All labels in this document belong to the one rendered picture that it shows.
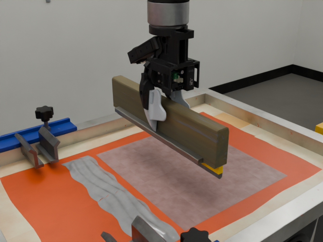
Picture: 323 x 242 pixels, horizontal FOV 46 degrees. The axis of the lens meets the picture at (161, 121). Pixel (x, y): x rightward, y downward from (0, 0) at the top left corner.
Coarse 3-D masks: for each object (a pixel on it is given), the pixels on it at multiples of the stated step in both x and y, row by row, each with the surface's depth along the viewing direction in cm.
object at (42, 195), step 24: (216, 120) 111; (120, 144) 98; (144, 144) 98; (48, 168) 87; (120, 168) 87; (144, 168) 87; (168, 168) 87; (24, 192) 79; (48, 192) 79; (72, 192) 79; (24, 216) 72; (48, 216) 72
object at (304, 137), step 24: (192, 96) 119; (216, 96) 119; (96, 120) 103; (120, 120) 104; (264, 120) 104; (72, 144) 98; (312, 144) 94; (312, 192) 73; (288, 216) 67; (312, 216) 70; (0, 240) 61; (240, 240) 61; (264, 240) 62
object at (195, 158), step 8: (120, 112) 87; (128, 112) 86; (136, 120) 82; (144, 128) 80; (160, 136) 75; (168, 136) 75; (168, 144) 73; (176, 144) 72; (184, 152) 70; (192, 152) 69; (192, 160) 68; (200, 160) 67
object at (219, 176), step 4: (128, 120) 89; (140, 128) 86; (172, 148) 77; (184, 156) 74; (200, 164) 70; (204, 168) 70; (208, 168) 69; (212, 172) 68; (216, 176) 68; (220, 176) 67
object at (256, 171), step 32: (256, 160) 90; (288, 160) 90; (160, 192) 79; (192, 192) 79; (224, 192) 79; (256, 192) 79; (64, 224) 70; (96, 224) 70; (192, 224) 70; (224, 224) 70
